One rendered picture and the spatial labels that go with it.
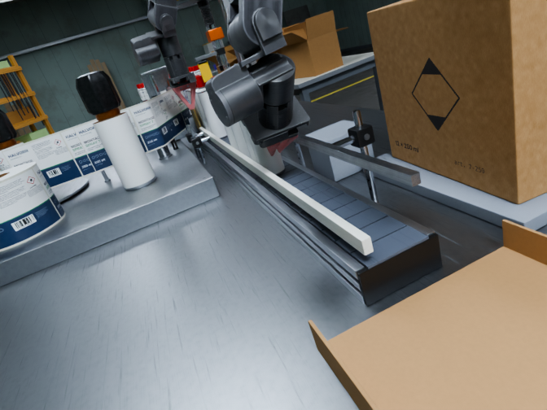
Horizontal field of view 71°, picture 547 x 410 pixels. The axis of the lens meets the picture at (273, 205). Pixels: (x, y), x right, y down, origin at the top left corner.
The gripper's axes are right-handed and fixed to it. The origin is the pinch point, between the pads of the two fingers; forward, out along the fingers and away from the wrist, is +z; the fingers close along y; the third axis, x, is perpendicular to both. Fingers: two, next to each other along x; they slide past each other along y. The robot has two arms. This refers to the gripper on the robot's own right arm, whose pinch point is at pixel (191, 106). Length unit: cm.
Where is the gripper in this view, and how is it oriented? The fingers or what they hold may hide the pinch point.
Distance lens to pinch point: 119.7
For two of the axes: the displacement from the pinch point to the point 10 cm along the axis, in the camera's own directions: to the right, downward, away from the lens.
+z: 2.7, 8.8, 4.0
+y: 3.5, 2.9, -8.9
